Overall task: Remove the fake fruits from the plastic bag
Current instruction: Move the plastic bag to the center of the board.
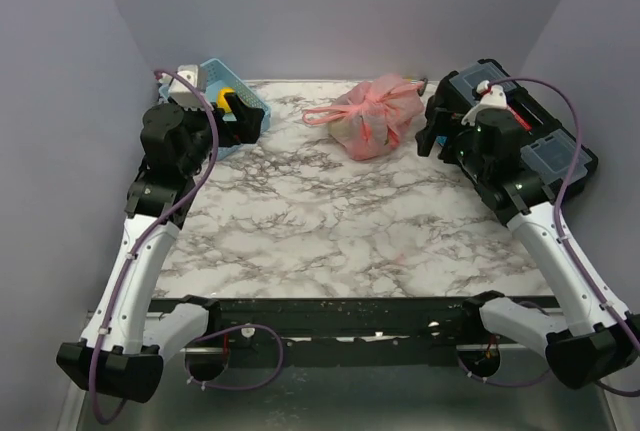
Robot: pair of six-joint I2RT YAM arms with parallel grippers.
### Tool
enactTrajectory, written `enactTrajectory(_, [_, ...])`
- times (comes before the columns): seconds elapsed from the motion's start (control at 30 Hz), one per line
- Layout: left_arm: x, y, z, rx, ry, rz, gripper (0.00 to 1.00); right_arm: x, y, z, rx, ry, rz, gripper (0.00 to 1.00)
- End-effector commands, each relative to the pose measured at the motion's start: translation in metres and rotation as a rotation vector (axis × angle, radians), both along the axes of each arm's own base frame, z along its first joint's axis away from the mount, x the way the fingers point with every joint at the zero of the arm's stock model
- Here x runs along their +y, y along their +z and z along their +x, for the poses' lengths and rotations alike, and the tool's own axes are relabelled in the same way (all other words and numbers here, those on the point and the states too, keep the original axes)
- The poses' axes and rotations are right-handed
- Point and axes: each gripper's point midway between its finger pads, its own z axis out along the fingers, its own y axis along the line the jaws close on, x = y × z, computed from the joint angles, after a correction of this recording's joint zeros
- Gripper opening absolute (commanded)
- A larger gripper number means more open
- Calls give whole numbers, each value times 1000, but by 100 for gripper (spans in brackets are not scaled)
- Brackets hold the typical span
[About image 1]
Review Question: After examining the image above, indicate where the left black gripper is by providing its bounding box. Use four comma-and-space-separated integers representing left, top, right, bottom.
172, 92, 265, 176

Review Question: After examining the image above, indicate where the pink plastic bag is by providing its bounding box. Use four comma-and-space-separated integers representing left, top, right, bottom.
302, 74, 424, 161

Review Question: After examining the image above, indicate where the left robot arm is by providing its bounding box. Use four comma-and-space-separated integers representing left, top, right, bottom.
56, 92, 267, 403

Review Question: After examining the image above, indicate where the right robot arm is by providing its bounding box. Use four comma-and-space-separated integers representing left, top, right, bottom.
416, 81, 639, 389

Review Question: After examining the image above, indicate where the yellow fake pear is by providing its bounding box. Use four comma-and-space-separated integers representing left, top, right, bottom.
216, 87, 235, 114

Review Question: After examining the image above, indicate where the blue plastic basket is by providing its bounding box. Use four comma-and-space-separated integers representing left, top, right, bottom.
158, 58, 271, 161

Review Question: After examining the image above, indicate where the black toolbox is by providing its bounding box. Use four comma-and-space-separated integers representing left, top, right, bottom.
427, 59, 575, 193

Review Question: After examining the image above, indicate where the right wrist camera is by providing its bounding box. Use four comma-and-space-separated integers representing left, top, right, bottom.
461, 80, 510, 126

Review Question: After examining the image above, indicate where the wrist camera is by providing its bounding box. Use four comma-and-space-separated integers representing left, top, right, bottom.
461, 80, 510, 126
167, 63, 211, 108

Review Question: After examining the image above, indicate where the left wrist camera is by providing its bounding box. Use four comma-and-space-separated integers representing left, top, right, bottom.
167, 63, 211, 108

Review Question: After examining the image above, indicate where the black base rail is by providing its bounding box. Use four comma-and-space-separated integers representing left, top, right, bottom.
149, 296, 490, 368

